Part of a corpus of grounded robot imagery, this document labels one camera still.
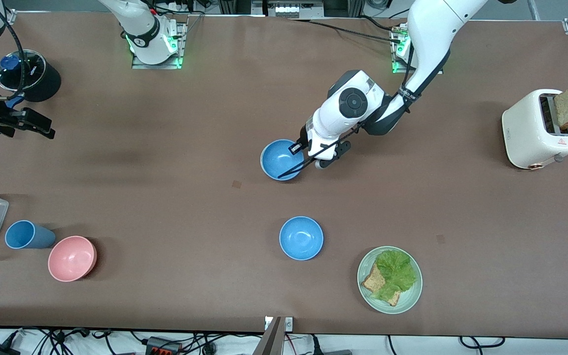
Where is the blue bowl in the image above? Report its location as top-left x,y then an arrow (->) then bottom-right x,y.
279,216 -> 324,261
260,139 -> 307,181

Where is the pink bowl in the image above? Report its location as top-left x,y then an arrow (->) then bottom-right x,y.
48,236 -> 98,283

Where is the glass lid blue knob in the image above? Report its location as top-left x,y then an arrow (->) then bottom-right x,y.
0,49 -> 47,92

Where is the blue cup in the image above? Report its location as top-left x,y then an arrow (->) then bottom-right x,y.
5,220 -> 57,249

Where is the grey power strip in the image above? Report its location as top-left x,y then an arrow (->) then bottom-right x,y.
267,0 -> 324,18

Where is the brown toast slice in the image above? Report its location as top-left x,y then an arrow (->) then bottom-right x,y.
361,262 -> 403,307

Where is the green lettuce leaf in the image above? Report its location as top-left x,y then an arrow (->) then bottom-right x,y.
372,249 -> 418,302

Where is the green plate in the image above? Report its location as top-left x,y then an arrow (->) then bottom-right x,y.
357,246 -> 423,315

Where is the dark metal bar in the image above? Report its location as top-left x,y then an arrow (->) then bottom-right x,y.
253,317 -> 284,355

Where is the white toaster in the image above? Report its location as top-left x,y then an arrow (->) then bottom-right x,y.
502,89 -> 568,170

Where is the red black power connector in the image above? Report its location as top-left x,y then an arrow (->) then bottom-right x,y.
145,336 -> 182,355

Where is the black pot blue handle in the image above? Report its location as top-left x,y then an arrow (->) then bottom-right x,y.
0,49 -> 62,108

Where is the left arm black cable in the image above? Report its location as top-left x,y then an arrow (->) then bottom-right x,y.
309,42 -> 452,161

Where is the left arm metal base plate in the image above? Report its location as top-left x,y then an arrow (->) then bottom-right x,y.
391,25 -> 444,74

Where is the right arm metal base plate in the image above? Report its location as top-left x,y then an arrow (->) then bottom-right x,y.
131,20 -> 187,70

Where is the metal table edge bracket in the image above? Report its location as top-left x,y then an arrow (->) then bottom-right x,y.
264,317 -> 294,331

